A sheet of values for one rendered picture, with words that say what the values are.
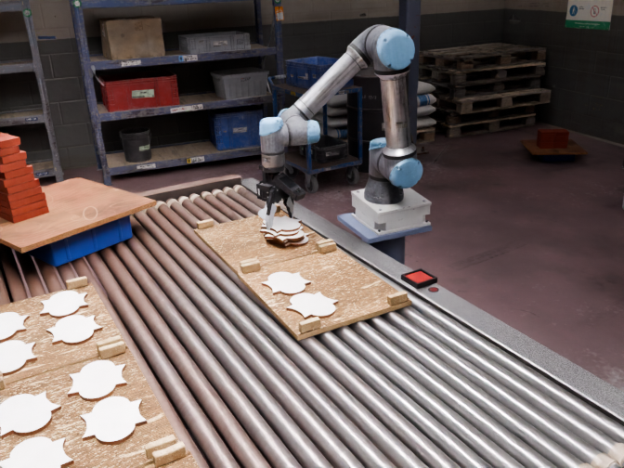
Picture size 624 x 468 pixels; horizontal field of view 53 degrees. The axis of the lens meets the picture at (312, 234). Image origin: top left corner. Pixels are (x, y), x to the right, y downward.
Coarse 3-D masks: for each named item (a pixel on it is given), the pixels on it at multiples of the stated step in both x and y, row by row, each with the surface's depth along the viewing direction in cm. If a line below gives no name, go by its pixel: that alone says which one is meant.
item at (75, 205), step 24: (48, 192) 234; (72, 192) 233; (96, 192) 232; (120, 192) 231; (48, 216) 210; (72, 216) 210; (96, 216) 209; (120, 216) 212; (0, 240) 195; (24, 240) 192; (48, 240) 193
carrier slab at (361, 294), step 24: (288, 264) 194; (312, 264) 194; (336, 264) 193; (264, 288) 180; (312, 288) 179; (336, 288) 179; (360, 288) 178; (384, 288) 178; (288, 312) 167; (336, 312) 166; (360, 312) 166; (384, 312) 168
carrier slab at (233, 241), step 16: (224, 224) 227; (240, 224) 226; (256, 224) 226; (208, 240) 213; (224, 240) 213; (240, 240) 212; (256, 240) 212; (224, 256) 201; (240, 256) 201; (256, 256) 200; (272, 256) 200; (288, 256) 199
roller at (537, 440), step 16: (208, 192) 264; (224, 208) 247; (368, 320) 167; (384, 320) 165; (384, 336) 161; (400, 336) 157; (416, 352) 151; (432, 368) 146; (448, 368) 144; (448, 384) 142; (464, 384) 139; (480, 400) 134; (496, 400) 133; (496, 416) 130; (512, 416) 128; (512, 432) 127; (528, 432) 124; (544, 448) 120; (560, 448) 119; (560, 464) 117; (576, 464) 115
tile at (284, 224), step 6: (282, 216) 216; (264, 222) 212; (276, 222) 211; (282, 222) 211; (288, 222) 211; (294, 222) 211; (300, 222) 213; (264, 228) 209; (270, 228) 207; (276, 228) 206; (282, 228) 206; (288, 228) 206; (294, 228) 206
